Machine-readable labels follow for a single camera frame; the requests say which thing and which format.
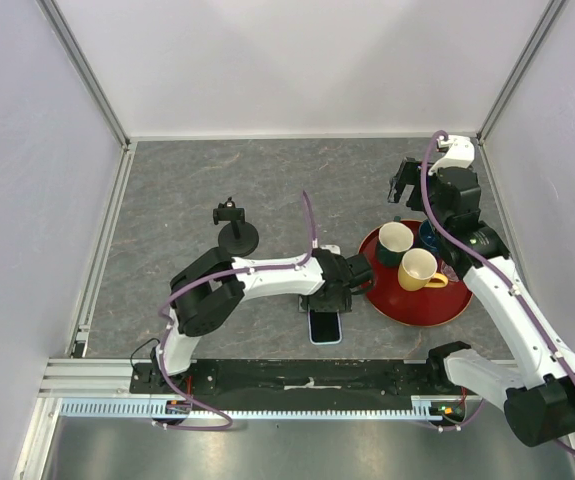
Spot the slotted cable duct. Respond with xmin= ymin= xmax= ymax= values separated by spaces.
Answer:
xmin=59 ymin=396 xmax=468 ymax=420

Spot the aluminium frame post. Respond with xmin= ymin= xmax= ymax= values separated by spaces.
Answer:
xmin=476 ymin=0 xmax=568 ymax=145
xmin=36 ymin=0 xmax=133 ymax=149

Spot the red round tray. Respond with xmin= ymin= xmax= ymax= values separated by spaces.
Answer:
xmin=359 ymin=219 xmax=472 ymax=327

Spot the aluminium frame post left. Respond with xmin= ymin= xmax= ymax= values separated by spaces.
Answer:
xmin=36 ymin=0 xmax=133 ymax=149

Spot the green mug cream inside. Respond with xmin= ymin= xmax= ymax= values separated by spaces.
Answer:
xmin=375 ymin=217 xmax=414 ymax=268

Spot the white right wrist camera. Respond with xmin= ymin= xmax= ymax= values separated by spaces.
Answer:
xmin=428 ymin=135 xmax=475 ymax=176

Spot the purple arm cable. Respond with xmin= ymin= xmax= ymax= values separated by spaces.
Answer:
xmin=149 ymin=189 xmax=318 ymax=431
xmin=416 ymin=129 xmax=575 ymax=459

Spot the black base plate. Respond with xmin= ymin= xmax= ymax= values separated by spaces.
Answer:
xmin=129 ymin=357 xmax=486 ymax=412

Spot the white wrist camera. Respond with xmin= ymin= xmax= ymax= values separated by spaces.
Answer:
xmin=319 ymin=244 xmax=341 ymax=255
xmin=428 ymin=135 xmax=475 ymax=176

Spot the black phone stand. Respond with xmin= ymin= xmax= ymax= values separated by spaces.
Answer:
xmin=212 ymin=197 xmax=259 ymax=257

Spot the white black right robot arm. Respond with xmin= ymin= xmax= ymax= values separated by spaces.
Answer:
xmin=388 ymin=158 xmax=575 ymax=455

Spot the aluminium front rail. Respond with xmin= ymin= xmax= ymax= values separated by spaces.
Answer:
xmin=40 ymin=359 xmax=460 ymax=398

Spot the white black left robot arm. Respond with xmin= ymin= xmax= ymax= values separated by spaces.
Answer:
xmin=151 ymin=247 xmax=375 ymax=393

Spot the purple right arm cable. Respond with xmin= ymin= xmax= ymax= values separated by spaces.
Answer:
xmin=416 ymin=129 xmax=575 ymax=459

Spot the yellow mug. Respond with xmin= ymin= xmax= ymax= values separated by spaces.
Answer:
xmin=398 ymin=248 xmax=449 ymax=292

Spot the phone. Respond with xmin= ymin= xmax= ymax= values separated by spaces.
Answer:
xmin=308 ymin=310 xmax=342 ymax=345

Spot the dark blue cup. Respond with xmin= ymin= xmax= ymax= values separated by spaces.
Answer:
xmin=418 ymin=220 xmax=438 ymax=255

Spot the aluminium frame post right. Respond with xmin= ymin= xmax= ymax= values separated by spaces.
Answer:
xmin=476 ymin=0 xmax=568 ymax=145

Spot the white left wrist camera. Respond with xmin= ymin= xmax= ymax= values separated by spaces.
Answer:
xmin=319 ymin=244 xmax=341 ymax=255

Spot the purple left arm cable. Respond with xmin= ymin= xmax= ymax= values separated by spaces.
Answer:
xmin=149 ymin=189 xmax=318 ymax=431

